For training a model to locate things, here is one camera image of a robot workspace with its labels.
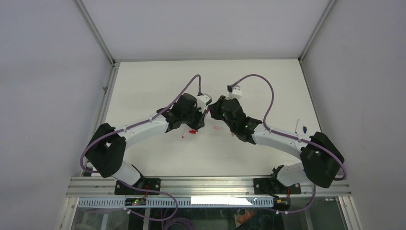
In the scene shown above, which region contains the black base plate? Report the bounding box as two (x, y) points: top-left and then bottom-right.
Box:
(114, 178), (161, 196)
(253, 178), (302, 195)

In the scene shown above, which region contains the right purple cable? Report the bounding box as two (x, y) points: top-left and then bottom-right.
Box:
(230, 74), (348, 181)

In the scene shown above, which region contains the purple cable coil below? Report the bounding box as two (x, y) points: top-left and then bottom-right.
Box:
(161, 218), (196, 230)

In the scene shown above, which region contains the orange object under table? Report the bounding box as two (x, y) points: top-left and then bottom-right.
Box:
(235, 208), (256, 225)

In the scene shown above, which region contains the aluminium mounting rail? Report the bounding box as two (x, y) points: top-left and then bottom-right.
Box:
(66, 176), (352, 198)

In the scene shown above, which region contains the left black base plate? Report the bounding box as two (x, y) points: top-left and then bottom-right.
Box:
(114, 178), (161, 196)

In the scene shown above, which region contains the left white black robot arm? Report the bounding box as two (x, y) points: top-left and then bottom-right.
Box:
(84, 93), (212, 195)

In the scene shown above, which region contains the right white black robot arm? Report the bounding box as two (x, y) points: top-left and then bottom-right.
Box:
(208, 96), (345, 194)

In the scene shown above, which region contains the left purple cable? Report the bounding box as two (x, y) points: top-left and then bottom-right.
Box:
(79, 74), (203, 188)

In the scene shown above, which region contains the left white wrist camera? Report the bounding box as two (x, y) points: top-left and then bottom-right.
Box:
(196, 93), (212, 113)

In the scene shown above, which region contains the purple cable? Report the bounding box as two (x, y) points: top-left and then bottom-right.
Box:
(79, 74), (203, 188)
(230, 74), (348, 181)

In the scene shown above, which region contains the white slotted cable duct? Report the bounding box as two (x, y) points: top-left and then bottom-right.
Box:
(78, 196), (273, 209)

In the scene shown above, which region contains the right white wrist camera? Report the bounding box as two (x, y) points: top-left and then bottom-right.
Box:
(225, 85), (242, 100)

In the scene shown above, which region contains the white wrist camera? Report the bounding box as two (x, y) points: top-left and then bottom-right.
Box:
(225, 85), (242, 100)
(196, 93), (212, 113)

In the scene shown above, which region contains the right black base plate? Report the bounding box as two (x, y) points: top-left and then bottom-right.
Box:
(253, 178), (302, 195)

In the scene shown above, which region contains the white pen blue tip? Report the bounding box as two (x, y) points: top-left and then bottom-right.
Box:
(294, 119), (300, 134)

